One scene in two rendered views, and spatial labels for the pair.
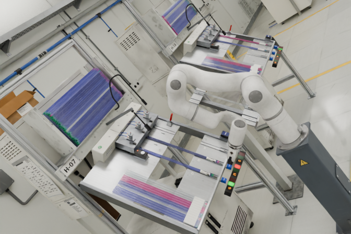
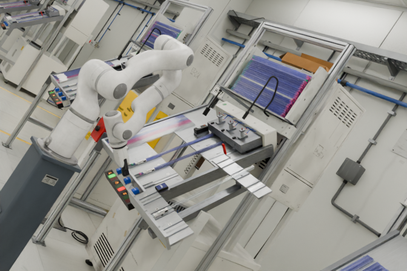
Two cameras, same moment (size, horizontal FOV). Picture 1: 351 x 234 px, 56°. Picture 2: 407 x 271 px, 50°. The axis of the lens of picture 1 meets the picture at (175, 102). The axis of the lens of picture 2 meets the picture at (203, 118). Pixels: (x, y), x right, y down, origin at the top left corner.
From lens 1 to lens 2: 313 cm
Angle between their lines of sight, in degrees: 100
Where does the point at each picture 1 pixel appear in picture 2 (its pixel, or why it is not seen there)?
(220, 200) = (147, 251)
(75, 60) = not seen: outside the picture
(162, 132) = (220, 153)
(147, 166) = (186, 135)
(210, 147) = (163, 178)
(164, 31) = not seen: outside the picture
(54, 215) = (322, 239)
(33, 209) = (328, 215)
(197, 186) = (134, 153)
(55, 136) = (239, 71)
